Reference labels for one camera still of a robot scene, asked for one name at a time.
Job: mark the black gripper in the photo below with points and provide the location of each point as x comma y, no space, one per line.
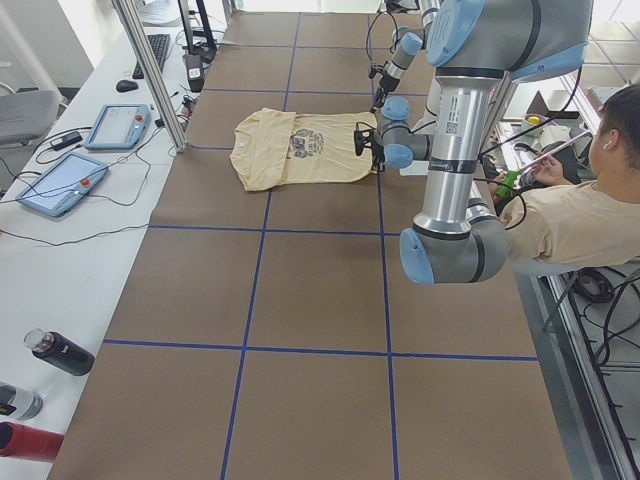
383,88
375,163

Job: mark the beige long-sleeve printed shirt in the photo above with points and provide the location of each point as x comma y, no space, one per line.
274,148

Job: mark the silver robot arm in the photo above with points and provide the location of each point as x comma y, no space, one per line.
472,45
406,43

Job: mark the seated person in beige shirt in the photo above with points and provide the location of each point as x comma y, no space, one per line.
594,223

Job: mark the black keyboard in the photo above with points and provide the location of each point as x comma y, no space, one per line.
160,45

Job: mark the blue teach pendant far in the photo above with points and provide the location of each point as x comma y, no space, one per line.
118,127

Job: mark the blue teach pendant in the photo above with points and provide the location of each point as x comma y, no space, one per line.
61,187
118,127

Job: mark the black computer mouse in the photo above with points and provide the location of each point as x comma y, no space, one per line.
123,86

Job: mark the blue teach pendant near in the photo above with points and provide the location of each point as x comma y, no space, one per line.
61,187

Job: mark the grey office chair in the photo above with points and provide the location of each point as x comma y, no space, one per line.
26,116

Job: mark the black water bottle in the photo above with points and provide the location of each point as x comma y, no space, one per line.
59,351

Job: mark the clear water bottle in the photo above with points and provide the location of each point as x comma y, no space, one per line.
18,403

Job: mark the red bottle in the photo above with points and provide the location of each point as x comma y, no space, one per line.
28,443

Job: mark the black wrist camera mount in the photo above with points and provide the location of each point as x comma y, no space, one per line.
374,70
363,136

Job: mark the aluminium frame post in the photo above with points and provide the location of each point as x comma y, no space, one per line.
133,27

